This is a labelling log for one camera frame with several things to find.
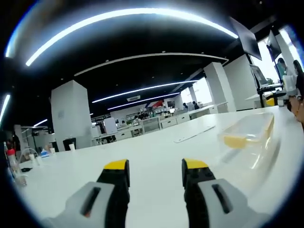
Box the person's right hand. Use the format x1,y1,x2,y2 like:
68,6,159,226
286,95,304,122

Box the long curved ceiling light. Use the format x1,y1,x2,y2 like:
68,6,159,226
25,8,239,67

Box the laptop on stand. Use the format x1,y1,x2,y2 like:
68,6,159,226
249,64,269,87

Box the red capped bottle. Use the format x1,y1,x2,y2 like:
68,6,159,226
6,148,19,172

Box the small white appliance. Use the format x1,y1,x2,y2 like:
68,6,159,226
91,126,102,139

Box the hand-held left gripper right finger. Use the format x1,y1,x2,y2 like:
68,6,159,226
181,158,262,228

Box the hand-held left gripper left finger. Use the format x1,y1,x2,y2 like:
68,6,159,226
44,159,131,228

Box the clear storage box yellow latches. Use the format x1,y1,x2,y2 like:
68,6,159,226
218,112,282,171

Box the tall white appliance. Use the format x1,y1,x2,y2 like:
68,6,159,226
103,117,118,135

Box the small hanging black monitor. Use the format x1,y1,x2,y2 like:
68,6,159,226
266,29,282,62

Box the large hanging black monitor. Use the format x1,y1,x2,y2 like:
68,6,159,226
228,16,262,61

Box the metal strip in table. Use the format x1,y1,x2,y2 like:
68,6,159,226
173,124,216,144

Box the straight ceiling light strip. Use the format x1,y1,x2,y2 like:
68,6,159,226
107,92,181,111
92,80,198,104

